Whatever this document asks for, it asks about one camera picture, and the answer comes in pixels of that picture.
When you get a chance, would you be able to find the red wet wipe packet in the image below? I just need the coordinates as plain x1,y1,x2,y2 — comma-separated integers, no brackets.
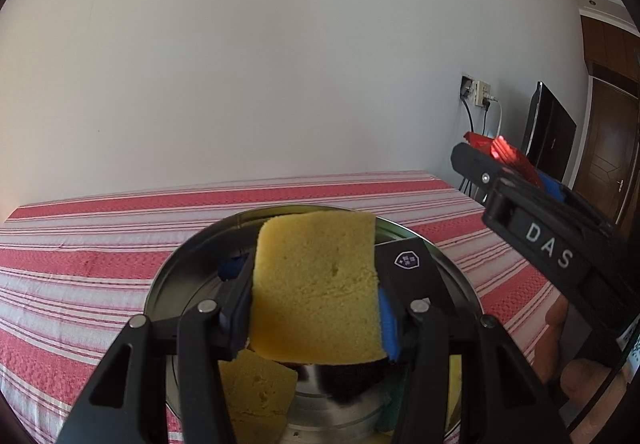
464,132,544,190

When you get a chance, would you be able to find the yellow sponge piece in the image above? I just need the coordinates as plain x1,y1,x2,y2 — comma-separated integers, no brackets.
218,350,297,444

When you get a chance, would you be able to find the round metal cookie tin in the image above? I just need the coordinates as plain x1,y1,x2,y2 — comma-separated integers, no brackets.
143,204,483,443

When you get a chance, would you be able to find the large yellow sponge block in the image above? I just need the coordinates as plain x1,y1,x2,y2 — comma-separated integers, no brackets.
248,210,386,365

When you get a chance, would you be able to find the green yellow scouring sponge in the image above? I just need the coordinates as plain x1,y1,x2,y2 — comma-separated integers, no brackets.
375,376,406,433

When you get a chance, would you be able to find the black rectangular box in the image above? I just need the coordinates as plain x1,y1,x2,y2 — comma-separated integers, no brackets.
374,238,480,326

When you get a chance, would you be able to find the blue hair scrunchie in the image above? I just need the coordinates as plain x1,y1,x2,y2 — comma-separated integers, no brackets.
217,256,246,282

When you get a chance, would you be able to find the person right hand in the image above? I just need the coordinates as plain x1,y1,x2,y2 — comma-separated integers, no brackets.
533,296,630,443

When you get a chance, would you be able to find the black flat monitor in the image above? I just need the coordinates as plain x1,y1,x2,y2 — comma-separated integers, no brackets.
521,81,576,181

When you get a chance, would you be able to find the red white striped tablecloth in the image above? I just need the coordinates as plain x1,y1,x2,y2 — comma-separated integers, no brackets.
1,171,558,443

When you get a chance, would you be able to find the black power cable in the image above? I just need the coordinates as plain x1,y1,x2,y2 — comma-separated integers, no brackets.
462,95,490,197

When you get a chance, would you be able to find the white power cable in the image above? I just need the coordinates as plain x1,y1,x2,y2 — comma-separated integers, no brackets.
487,98,504,140

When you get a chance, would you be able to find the wall power socket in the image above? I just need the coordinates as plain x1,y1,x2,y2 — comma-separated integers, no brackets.
460,74,496,108

